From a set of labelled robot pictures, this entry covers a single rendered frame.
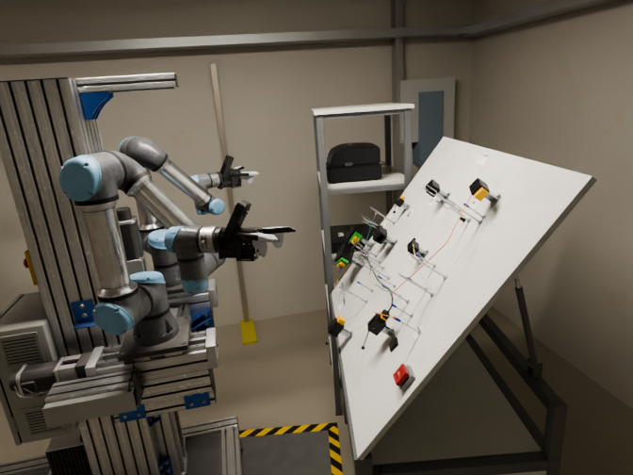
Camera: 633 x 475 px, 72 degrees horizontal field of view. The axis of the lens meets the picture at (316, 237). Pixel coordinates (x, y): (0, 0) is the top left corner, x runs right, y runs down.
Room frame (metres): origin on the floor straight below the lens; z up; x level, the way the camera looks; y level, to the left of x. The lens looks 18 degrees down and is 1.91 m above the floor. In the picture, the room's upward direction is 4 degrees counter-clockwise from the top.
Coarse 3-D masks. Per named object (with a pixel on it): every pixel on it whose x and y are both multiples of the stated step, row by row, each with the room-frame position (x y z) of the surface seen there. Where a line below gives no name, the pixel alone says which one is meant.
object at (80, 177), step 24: (72, 168) 1.18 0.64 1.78; (96, 168) 1.19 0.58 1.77; (120, 168) 1.27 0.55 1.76; (72, 192) 1.17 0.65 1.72; (96, 192) 1.18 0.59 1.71; (96, 216) 1.19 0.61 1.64; (96, 240) 1.19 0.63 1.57; (120, 240) 1.23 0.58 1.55; (96, 264) 1.20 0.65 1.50; (120, 264) 1.21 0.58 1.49; (120, 288) 1.20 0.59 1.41; (96, 312) 1.18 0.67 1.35; (120, 312) 1.16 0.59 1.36; (144, 312) 1.25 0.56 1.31
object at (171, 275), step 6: (174, 264) 1.82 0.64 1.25; (156, 270) 1.81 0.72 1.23; (162, 270) 1.80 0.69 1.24; (168, 270) 1.80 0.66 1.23; (174, 270) 1.81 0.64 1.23; (168, 276) 1.79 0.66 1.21; (174, 276) 1.80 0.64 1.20; (168, 282) 1.78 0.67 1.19; (174, 282) 1.79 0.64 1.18; (180, 282) 1.81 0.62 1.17
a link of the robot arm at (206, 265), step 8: (200, 256) 1.16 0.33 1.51; (208, 256) 1.22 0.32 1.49; (184, 264) 1.14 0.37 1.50; (192, 264) 1.14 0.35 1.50; (200, 264) 1.15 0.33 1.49; (208, 264) 1.20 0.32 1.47; (216, 264) 1.24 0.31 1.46; (184, 272) 1.14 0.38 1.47; (192, 272) 1.14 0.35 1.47; (200, 272) 1.15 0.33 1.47; (208, 272) 1.19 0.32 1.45; (184, 280) 1.14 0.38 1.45; (192, 280) 1.14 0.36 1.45; (200, 280) 1.15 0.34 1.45; (208, 280) 1.18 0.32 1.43; (184, 288) 1.15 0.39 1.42; (192, 288) 1.14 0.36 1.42; (200, 288) 1.15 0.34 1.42
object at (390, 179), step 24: (384, 120) 2.85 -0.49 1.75; (408, 120) 2.28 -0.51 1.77; (384, 144) 2.86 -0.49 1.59; (408, 144) 2.28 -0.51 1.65; (384, 168) 2.75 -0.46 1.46; (408, 168) 2.28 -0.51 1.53; (336, 192) 2.28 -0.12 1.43; (360, 192) 2.28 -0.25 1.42; (336, 360) 2.28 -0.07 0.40; (336, 384) 2.28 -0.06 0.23; (336, 408) 2.28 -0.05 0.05
